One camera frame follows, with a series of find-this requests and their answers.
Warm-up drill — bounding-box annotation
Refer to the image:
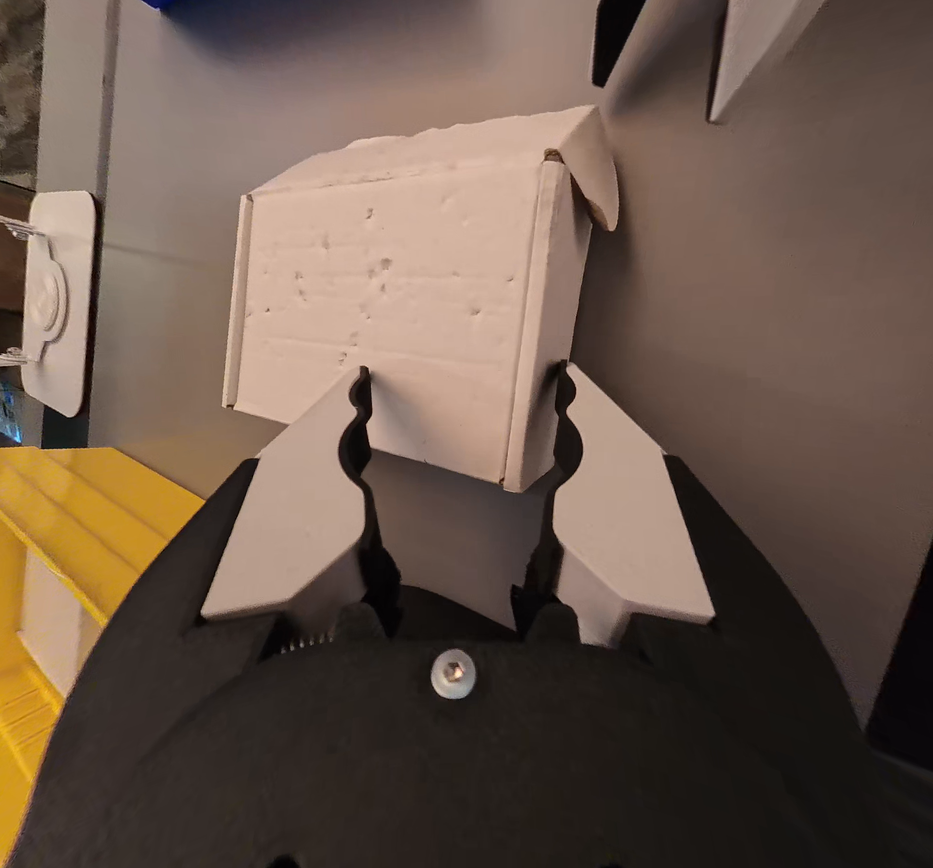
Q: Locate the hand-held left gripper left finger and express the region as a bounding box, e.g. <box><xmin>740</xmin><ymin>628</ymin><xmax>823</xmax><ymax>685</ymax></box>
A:
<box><xmin>200</xmin><ymin>365</ymin><xmax>403</xmax><ymax>636</ymax></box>

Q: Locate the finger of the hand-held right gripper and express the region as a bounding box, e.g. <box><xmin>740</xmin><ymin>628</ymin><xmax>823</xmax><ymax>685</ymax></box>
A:
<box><xmin>590</xmin><ymin>0</ymin><xmax>672</xmax><ymax>89</ymax></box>
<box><xmin>707</xmin><ymin>0</ymin><xmax>872</xmax><ymax>124</ymax></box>

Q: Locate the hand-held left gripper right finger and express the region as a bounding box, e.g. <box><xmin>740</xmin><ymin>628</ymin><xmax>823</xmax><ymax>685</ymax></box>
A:
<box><xmin>514</xmin><ymin>360</ymin><xmax>717</xmax><ymax>648</ymax></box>

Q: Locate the white cardboard box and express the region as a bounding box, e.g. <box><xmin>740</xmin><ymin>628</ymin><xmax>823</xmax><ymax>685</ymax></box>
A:
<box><xmin>222</xmin><ymin>104</ymin><xmax>621</xmax><ymax>494</ymax></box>

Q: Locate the yellow plastic bin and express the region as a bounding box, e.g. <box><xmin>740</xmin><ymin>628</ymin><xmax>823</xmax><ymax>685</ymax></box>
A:
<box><xmin>0</xmin><ymin>445</ymin><xmax>205</xmax><ymax>811</ymax></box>

